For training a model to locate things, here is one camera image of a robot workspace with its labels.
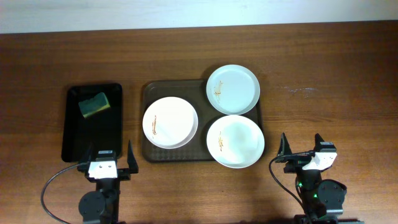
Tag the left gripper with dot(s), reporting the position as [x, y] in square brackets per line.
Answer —
[123, 172]

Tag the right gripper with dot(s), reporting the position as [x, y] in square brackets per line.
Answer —
[292, 167]

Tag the green yellow sponge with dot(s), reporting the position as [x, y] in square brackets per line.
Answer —
[94, 105]

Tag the pinkish white plate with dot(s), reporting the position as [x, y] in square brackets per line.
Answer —
[170, 122]

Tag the light blue plate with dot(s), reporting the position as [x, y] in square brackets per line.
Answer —
[233, 89]

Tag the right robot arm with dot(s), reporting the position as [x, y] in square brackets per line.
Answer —
[320, 199]

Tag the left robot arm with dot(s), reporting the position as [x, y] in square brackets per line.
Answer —
[102, 205]

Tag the small black tray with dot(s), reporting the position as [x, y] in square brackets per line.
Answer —
[102, 131]

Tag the brown plastic serving tray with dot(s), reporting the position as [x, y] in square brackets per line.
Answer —
[193, 91]

